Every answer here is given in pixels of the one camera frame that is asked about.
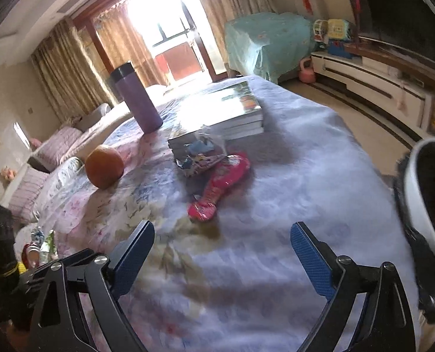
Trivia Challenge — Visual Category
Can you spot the beige patterned curtain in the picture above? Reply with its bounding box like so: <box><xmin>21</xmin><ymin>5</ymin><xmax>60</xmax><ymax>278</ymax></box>
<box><xmin>184</xmin><ymin>0</ymin><xmax>277</xmax><ymax>78</ymax></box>
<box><xmin>93</xmin><ymin>2</ymin><xmax>167</xmax><ymax>86</ymax></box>
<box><xmin>30</xmin><ymin>18</ymin><xmax>120</xmax><ymax>122</ymax></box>

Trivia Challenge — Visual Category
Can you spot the wooden glass balcony door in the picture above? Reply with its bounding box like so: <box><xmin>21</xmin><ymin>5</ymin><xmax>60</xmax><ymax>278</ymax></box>
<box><xmin>71</xmin><ymin>0</ymin><xmax>237</xmax><ymax>89</ymax></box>

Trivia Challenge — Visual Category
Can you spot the yellow white toy house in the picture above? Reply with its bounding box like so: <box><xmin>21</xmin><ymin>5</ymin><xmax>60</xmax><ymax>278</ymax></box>
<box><xmin>327</xmin><ymin>18</ymin><xmax>352</xmax><ymax>41</ymax></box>

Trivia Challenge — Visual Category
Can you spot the clear plastic wrapper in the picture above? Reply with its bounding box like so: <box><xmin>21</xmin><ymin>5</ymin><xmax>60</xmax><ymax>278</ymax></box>
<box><xmin>186</xmin><ymin>125</ymin><xmax>229</xmax><ymax>159</ymax></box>

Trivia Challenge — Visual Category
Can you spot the green white packet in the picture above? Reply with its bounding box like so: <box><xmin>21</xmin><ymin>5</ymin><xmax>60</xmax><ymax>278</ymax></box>
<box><xmin>38</xmin><ymin>229</ymin><xmax>59</xmax><ymax>265</ymax></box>

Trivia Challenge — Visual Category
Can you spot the white rim trash bin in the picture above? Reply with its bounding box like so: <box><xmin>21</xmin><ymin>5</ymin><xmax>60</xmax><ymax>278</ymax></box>
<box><xmin>391</xmin><ymin>137</ymin><xmax>435</xmax><ymax>325</ymax></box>

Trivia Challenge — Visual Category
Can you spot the glossy cover book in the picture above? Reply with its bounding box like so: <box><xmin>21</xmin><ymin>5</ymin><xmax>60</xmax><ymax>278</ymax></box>
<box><xmin>174</xmin><ymin>79</ymin><xmax>264</xmax><ymax>124</ymax></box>

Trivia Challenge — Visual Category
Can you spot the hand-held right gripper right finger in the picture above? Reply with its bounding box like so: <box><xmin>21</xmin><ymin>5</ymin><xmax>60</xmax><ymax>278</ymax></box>
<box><xmin>290</xmin><ymin>221</ymin><xmax>418</xmax><ymax>352</ymax></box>

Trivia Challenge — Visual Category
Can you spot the blue toy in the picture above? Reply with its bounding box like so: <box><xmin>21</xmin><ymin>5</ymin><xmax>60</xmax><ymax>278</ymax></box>
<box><xmin>327</xmin><ymin>40</ymin><xmax>352</xmax><ymax>60</ymax></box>

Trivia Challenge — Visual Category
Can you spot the teal covered furniture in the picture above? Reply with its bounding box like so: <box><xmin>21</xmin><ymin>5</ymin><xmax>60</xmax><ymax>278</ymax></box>
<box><xmin>224</xmin><ymin>12</ymin><xmax>318</xmax><ymax>85</ymax></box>

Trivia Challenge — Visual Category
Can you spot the pink kettlebell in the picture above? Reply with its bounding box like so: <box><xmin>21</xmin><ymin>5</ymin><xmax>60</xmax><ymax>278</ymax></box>
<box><xmin>299</xmin><ymin>57</ymin><xmax>317</xmax><ymax>83</ymax></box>

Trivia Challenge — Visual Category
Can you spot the orange fruit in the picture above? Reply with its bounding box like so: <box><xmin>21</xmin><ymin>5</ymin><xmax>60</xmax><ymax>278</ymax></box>
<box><xmin>84</xmin><ymin>145</ymin><xmax>125</xmax><ymax>190</ymax></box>

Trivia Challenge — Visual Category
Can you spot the black television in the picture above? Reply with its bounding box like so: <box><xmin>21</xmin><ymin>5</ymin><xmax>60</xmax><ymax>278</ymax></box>
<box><xmin>340</xmin><ymin>0</ymin><xmax>435</xmax><ymax>45</ymax></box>

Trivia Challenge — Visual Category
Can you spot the purple thermos bottle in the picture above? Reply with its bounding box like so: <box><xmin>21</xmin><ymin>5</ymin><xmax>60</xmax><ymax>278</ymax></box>
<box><xmin>109</xmin><ymin>60</ymin><xmax>164</xmax><ymax>133</ymax></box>

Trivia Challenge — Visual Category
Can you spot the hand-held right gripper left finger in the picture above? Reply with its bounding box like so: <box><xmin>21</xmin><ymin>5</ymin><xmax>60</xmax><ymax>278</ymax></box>
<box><xmin>26</xmin><ymin>221</ymin><xmax>156</xmax><ymax>352</ymax></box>

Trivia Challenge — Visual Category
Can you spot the pink cushioned sofa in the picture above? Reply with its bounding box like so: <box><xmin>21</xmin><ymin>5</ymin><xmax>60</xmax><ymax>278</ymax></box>
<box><xmin>0</xmin><ymin>103</ymin><xmax>113</xmax><ymax>225</ymax></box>

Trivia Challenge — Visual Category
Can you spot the white round toy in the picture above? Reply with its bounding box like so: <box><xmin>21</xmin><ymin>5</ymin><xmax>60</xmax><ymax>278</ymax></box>
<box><xmin>313</xmin><ymin>18</ymin><xmax>330</xmax><ymax>43</ymax></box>

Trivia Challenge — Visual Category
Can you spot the white television cabinet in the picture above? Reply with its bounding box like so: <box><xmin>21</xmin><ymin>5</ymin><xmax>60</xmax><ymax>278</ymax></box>
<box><xmin>310</xmin><ymin>35</ymin><xmax>435</xmax><ymax>141</ymax></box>

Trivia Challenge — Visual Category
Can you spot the pink snack wrapper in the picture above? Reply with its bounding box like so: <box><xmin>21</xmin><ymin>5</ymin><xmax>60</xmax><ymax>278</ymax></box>
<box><xmin>187</xmin><ymin>152</ymin><xmax>251</xmax><ymax>223</ymax></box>

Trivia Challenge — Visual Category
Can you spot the pink stick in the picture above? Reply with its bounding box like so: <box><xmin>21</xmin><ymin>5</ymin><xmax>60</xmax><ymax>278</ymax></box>
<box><xmin>350</xmin><ymin>0</ymin><xmax>362</xmax><ymax>38</ymax></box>

